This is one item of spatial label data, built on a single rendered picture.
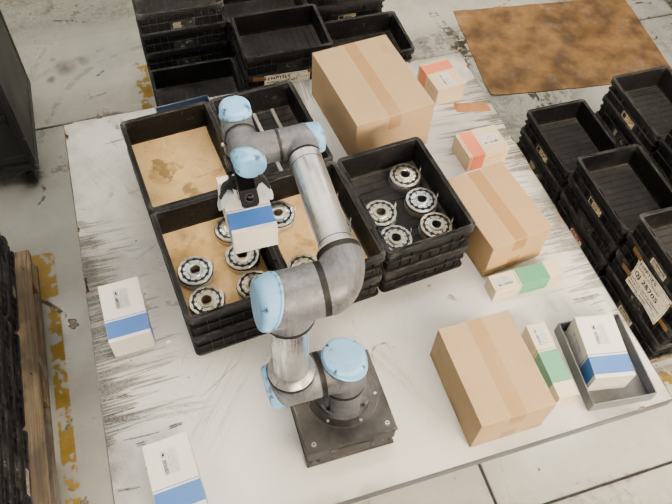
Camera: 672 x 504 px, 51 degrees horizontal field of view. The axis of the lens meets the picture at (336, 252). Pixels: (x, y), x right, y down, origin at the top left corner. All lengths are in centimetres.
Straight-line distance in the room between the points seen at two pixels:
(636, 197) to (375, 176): 126
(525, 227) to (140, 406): 128
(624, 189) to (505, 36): 152
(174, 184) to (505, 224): 107
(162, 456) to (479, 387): 85
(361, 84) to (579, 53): 208
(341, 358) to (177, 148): 104
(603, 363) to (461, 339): 43
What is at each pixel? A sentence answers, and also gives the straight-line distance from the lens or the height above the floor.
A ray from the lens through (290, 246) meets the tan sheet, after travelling 217.
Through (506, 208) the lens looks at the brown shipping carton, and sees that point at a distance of 231.
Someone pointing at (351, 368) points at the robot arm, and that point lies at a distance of 174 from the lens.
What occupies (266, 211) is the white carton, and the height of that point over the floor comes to 113.
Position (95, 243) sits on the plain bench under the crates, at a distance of 243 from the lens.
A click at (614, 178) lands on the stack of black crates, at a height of 38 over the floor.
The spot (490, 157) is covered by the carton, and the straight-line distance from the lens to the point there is 260.
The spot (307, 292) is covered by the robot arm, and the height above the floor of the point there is 144.
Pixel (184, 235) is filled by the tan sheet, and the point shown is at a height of 83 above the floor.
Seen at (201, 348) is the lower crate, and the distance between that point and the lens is 211.
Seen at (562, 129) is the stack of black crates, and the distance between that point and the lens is 350.
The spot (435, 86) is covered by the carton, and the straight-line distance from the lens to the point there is 278.
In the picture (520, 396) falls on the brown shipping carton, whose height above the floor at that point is 86.
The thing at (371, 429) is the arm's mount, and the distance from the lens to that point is 192.
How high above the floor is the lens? 260
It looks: 55 degrees down
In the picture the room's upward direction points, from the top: 4 degrees clockwise
